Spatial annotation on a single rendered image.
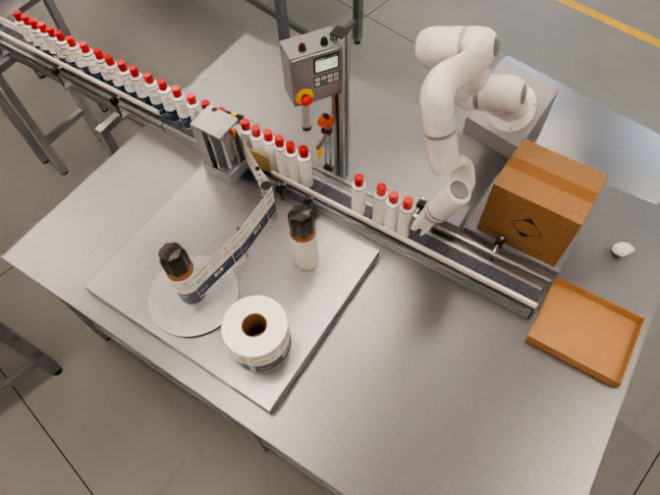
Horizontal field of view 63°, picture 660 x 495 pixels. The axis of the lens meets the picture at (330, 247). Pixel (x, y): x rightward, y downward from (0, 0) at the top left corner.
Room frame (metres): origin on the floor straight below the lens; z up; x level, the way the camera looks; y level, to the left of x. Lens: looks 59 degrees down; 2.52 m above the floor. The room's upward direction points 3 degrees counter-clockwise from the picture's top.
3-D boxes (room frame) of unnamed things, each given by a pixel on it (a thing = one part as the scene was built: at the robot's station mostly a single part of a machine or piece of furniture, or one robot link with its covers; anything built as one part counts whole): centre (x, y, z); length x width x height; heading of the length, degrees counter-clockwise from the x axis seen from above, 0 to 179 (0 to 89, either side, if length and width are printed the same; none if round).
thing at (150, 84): (1.72, 0.69, 0.98); 0.05 x 0.05 x 0.20
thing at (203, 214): (0.93, 0.34, 0.86); 0.80 x 0.67 x 0.05; 55
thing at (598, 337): (0.65, -0.83, 0.85); 0.30 x 0.26 x 0.04; 55
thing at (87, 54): (1.93, 0.99, 0.98); 0.05 x 0.05 x 0.20
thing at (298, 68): (1.35, 0.02, 1.38); 0.17 x 0.10 x 0.19; 110
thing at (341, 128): (1.37, -0.06, 1.16); 0.04 x 0.04 x 0.67; 55
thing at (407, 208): (1.04, -0.27, 0.98); 0.05 x 0.05 x 0.20
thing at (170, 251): (0.83, 0.47, 1.04); 0.09 x 0.09 x 0.29
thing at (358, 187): (1.15, -0.11, 0.98); 0.05 x 0.05 x 0.20
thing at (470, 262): (1.22, -0.02, 0.86); 1.65 x 0.08 x 0.04; 55
